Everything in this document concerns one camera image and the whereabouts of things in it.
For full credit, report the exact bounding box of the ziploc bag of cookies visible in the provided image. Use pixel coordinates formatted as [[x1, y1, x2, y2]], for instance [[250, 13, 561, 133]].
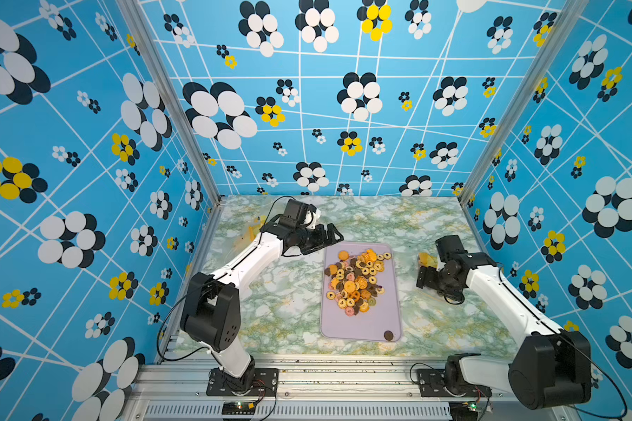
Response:
[[234, 206, 270, 251]]

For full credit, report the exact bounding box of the poured cookies pile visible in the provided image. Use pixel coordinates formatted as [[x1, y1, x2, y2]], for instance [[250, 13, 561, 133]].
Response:
[[324, 248, 393, 318]]

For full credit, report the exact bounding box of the ziploc cookie bag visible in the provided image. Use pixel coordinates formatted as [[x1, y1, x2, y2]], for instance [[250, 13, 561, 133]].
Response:
[[418, 252, 439, 269]]

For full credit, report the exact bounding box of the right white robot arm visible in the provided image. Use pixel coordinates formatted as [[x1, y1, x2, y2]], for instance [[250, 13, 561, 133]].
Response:
[[417, 253, 592, 410]]

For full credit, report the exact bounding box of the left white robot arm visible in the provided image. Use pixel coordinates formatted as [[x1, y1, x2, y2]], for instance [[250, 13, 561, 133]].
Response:
[[179, 196, 344, 393]]

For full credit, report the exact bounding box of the lilac rectangular tray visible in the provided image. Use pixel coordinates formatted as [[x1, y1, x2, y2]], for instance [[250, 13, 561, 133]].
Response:
[[321, 241, 402, 343]]

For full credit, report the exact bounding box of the right green circuit board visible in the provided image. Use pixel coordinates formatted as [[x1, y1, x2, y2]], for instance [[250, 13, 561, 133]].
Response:
[[449, 403, 488, 421]]

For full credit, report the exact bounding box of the green circuit board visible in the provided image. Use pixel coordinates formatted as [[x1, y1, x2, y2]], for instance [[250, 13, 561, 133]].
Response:
[[449, 403, 488, 421], [221, 401, 257, 419]]

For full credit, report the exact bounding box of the left green circuit board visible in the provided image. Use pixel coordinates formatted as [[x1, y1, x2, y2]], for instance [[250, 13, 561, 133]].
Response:
[[221, 401, 257, 419]]

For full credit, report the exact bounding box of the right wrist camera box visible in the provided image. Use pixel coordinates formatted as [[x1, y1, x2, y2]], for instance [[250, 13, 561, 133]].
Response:
[[435, 235, 466, 263]]

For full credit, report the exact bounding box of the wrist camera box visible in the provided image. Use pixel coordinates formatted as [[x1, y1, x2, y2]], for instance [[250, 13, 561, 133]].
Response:
[[435, 235, 466, 263], [299, 203, 321, 229]]

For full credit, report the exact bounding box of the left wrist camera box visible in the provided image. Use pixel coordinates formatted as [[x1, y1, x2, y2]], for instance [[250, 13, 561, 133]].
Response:
[[299, 203, 321, 229]]

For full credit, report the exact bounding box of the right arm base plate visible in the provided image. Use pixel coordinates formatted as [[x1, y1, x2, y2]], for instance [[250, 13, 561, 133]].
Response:
[[411, 368, 493, 400]]

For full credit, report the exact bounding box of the aluminium front rail frame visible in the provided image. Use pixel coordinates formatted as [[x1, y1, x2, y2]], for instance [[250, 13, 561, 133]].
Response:
[[121, 355, 580, 420]]

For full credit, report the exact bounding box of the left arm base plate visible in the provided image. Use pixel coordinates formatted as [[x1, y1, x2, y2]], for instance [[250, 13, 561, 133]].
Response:
[[205, 368, 279, 397]]

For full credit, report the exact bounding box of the right aluminium corner post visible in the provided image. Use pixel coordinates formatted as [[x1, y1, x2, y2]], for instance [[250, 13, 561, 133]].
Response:
[[459, 0, 589, 211]]

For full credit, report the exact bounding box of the aluminium corner post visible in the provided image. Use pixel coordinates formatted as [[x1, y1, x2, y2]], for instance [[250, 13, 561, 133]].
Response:
[[115, 0, 222, 206], [459, 0, 589, 211]]

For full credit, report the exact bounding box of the left aluminium corner post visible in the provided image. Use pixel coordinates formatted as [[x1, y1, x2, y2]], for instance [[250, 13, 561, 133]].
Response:
[[115, 0, 222, 206]]

